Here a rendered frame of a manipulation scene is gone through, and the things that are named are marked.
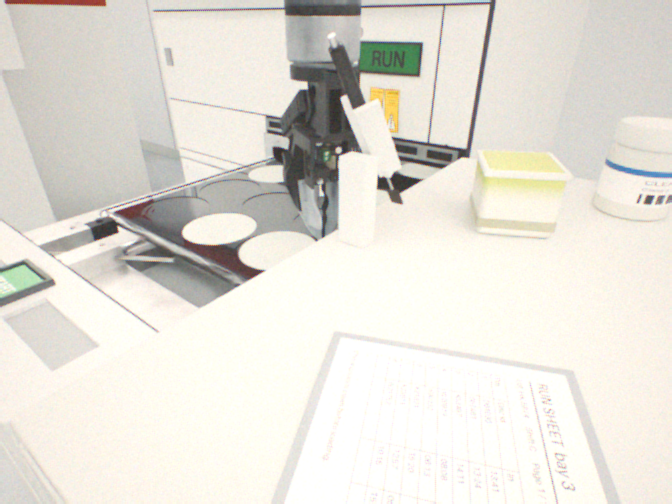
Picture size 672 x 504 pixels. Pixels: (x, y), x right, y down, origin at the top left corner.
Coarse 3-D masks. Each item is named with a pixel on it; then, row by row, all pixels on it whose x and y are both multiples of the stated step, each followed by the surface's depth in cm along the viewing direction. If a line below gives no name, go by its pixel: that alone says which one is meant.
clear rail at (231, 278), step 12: (132, 228) 57; (156, 240) 54; (168, 240) 54; (168, 252) 52; (180, 252) 51; (192, 252) 51; (192, 264) 50; (204, 264) 48; (216, 264) 48; (216, 276) 47; (228, 276) 46; (240, 276) 46
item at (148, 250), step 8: (136, 248) 62; (144, 248) 62; (152, 248) 62; (160, 248) 63; (152, 256) 63; (160, 256) 64; (168, 256) 65; (128, 264) 60; (136, 264) 61; (144, 264) 62; (152, 264) 63
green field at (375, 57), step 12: (360, 48) 68; (372, 48) 67; (384, 48) 66; (396, 48) 65; (408, 48) 63; (360, 60) 69; (372, 60) 68; (384, 60) 67; (396, 60) 65; (408, 60) 64; (408, 72) 65
